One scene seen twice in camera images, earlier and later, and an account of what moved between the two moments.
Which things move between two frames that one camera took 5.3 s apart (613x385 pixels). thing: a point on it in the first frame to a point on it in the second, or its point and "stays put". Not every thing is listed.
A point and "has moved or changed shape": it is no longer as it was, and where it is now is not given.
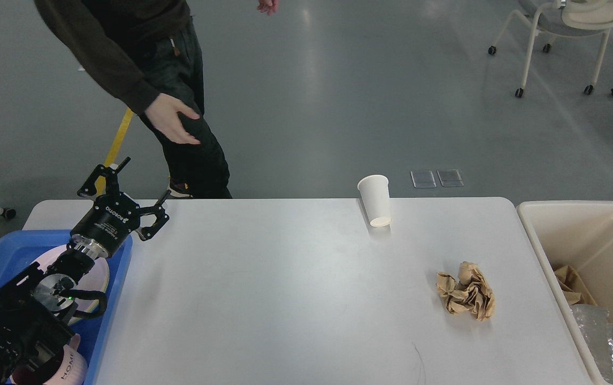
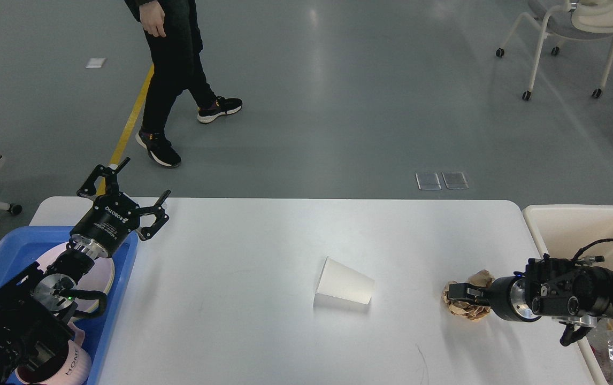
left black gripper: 105,228 stays put
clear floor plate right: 450,178 stays put
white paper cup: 374,190 to 340,285
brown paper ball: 470,293 has moved or changed shape
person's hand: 162,112 to 152,17
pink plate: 97,278 stays put
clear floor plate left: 423,179 stays put
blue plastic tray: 13,252 stays put
